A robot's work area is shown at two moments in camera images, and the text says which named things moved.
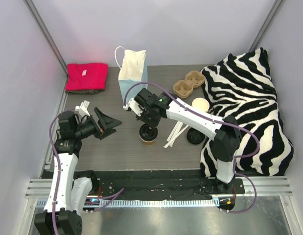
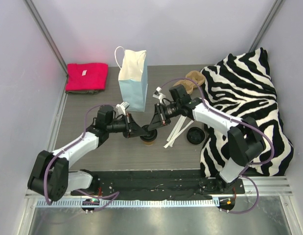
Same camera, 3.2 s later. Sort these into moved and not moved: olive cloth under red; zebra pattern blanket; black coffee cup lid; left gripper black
Moved: left gripper black
Not moved: olive cloth under red; zebra pattern blanket; black coffee cup lid
